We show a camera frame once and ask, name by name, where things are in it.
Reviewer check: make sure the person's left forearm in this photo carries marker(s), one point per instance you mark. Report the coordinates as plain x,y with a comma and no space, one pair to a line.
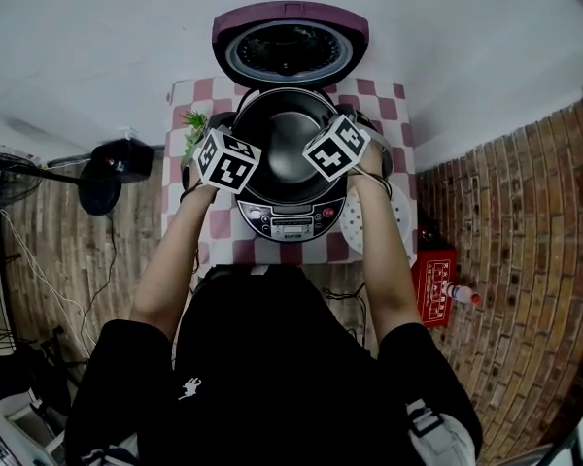
175,260

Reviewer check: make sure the white wall plug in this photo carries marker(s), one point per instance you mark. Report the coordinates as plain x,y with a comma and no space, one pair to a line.
127,133

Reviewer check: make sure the purple rice cooker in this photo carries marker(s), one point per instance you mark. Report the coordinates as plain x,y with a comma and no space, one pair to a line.
291,20

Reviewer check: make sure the black standing fan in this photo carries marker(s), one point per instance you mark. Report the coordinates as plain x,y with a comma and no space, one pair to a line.
102,194

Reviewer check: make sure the person's black clothing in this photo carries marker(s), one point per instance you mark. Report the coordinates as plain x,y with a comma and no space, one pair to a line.
277,367

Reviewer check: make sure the red box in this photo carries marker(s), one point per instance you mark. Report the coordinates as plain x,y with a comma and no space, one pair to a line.
432,279

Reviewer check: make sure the white perforated steamer tray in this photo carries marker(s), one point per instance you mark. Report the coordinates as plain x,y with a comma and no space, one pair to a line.
401,216

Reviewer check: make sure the small green potted plant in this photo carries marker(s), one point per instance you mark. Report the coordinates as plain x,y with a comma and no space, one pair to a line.
194,124

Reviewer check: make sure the black pot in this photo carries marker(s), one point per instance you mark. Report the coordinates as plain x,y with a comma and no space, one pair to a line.
286,143

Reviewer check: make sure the clear bottle with red cap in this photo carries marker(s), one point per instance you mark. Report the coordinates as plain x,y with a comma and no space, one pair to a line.
461,293

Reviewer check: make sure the pink checkered tablecloth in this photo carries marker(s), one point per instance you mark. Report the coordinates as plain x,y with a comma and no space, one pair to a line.
209,95

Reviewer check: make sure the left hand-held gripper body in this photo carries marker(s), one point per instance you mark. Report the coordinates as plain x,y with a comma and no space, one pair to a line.
226,163

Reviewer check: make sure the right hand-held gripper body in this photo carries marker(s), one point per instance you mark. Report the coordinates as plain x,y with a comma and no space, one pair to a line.
335,148

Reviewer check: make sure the person's right forearm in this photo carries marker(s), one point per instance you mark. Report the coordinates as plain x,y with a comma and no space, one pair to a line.
384,260

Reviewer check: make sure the black waste bin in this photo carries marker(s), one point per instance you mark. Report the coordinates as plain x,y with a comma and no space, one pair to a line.
124,160

